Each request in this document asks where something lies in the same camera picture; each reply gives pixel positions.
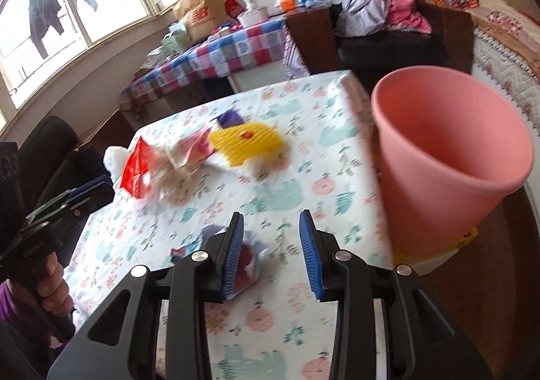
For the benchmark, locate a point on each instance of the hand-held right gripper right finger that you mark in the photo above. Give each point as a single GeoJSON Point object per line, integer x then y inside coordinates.
{"type": "Point", "coordinates": [310, 255]}

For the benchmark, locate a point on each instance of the bed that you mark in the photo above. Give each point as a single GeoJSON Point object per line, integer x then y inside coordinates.
{"type": "Point", "coordinates": [502, 68]}

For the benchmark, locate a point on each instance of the brown floral blanket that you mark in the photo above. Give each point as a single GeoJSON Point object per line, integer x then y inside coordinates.
{"type": "Point", "coordinates": [502, 36]}

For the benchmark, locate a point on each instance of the green tissue box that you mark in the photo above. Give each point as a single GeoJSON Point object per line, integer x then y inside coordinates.
{"type": "Point", "coordinates": [177, 40]}

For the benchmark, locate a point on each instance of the pink wrapper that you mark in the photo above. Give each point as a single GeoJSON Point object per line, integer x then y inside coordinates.
{"type": "Point", "coordinates": [196, 148]}

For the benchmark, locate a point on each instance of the red white wrapper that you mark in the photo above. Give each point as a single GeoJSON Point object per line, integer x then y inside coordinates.
{"type": "Point", "coordinates": [249, 259]}

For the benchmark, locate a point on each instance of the window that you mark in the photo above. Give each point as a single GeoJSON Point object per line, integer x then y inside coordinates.
{"type": "Point", "coordinates": [105, 0]}

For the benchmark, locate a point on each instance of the orange tissue packet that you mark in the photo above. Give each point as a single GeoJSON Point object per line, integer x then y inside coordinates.
{"type": "Point", "coordinates": [287, 3]}

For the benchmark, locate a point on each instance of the person's left hand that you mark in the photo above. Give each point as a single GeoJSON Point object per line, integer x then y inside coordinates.
{"type": "Point", "coordinates": [52, 285]}

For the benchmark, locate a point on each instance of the lavender garment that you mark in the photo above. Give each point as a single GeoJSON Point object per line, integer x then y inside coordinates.
{"type": "Point", "coordinates": [363, 13]}

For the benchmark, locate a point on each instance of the pink plastic bucket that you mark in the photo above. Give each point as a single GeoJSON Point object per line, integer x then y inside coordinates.
{"type": "Point", "coordinates": [443, 177]}

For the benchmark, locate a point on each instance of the pink dotted garment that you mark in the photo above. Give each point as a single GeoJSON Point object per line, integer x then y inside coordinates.
{"type": "Point", "coordinates": [407, 15]}

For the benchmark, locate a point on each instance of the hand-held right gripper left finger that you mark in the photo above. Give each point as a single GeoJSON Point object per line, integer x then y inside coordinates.
{"type": "Point", "coordinates": [233, 255]}

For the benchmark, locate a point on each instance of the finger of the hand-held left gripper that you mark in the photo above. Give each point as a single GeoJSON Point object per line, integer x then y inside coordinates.
{"type": "Point", "coordinates": [93, 199]}
{"type": "Point", "coordinates": [90, 185]}

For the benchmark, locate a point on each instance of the red box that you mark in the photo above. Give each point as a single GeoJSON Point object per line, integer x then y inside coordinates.
{"type": "Point", "coordinates": [233, 8]}

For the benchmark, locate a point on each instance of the clothes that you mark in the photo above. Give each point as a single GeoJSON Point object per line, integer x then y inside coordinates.
{"type": "Point", "coordinates": [137, 169]}

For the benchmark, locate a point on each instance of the dark hanging jacket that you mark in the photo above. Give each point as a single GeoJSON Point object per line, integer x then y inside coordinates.
{"type": "Point", "coordinates": [44, 13]}

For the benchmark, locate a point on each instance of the checkered tablecloth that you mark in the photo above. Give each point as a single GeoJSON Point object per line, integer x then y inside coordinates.
{"type": "Point", "coordinates": [236, 51]}

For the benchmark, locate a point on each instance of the purple patterned hanging cloth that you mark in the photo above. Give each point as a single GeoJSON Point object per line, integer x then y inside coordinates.
{"type": "Point", "coordinates": [295, 57]}

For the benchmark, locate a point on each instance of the pink floral quilt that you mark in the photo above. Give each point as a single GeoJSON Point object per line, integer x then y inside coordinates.
{"type": "Point", "coordinates": [510, 11]}

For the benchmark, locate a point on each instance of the white round tissue container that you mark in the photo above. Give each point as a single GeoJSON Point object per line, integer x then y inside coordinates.
{"type": "Point", "coordinates": [252, 17]}

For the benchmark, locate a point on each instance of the white yellow box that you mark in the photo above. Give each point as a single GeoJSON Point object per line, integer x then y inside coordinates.
{"type": "Point", "coordinates": [430, 264]}

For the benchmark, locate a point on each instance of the purple wrapper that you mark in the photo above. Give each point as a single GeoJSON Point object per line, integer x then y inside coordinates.
{"type": "Point", "coordinates": [230, 118]}

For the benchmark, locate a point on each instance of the black leather armchair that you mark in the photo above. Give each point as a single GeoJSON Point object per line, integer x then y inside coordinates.
{"type": "Point", "coordinates": [379, 51]}

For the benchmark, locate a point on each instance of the dark wooden cabinet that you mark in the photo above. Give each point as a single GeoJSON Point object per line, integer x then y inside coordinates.
{"type": "Point", "coordinates": [312, 38]}

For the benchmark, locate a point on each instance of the brown paper bag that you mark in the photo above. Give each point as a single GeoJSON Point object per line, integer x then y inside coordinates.
{"type": "Point", "coordinates": [202, 13]}

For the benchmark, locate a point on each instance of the floral tablecloth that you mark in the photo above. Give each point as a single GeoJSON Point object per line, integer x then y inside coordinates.
{"type": "Point", "coordinates": [295, 131]}

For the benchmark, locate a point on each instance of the white tissue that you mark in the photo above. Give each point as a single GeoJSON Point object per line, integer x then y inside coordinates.
{"type": "Point", "coordinates": [116, 156]}

